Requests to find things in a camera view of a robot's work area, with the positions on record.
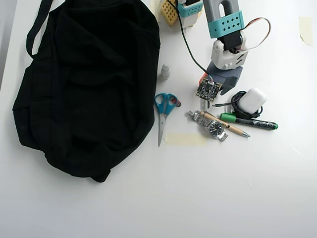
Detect blue-grey gripper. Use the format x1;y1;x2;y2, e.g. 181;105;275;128
199;61;244;96

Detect yellow perforated robot base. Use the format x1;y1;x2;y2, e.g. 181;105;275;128
160;0;179;27

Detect black fabric bag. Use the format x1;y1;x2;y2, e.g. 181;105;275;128
11;0;161;183

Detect white earbuds case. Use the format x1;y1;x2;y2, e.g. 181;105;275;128
239;88;267;115

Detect red grey key tag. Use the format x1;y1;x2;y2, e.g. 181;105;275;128
169;97;183;108

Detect steel wrist watch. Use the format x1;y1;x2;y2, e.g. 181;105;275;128
187;110;230;142

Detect wooden ballpoint pen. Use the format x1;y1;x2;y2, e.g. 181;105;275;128
200;111;251;138

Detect small white dropper bottle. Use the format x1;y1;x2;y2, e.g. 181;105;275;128
159;63;172;82

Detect black green marker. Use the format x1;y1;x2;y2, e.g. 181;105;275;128
219;112;279;130

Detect long masking tape strip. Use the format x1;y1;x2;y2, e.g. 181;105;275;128
165;133;209;147

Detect short masking tape strip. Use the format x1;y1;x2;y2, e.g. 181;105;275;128
299;16;314;47

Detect bare camera circuit board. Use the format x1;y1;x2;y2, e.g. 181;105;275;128
196;77;222;103

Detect black charging cable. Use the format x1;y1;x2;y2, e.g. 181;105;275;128
212;90;265;119

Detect black camera cable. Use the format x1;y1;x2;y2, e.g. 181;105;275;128
164;0;210;75

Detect blue handled scissors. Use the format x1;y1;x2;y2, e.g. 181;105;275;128
154;93;177;147

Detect white red servo wire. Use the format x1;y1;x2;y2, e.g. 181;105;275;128
234;17;272;54

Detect beige base plate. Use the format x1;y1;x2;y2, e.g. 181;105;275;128
150;0;163;22

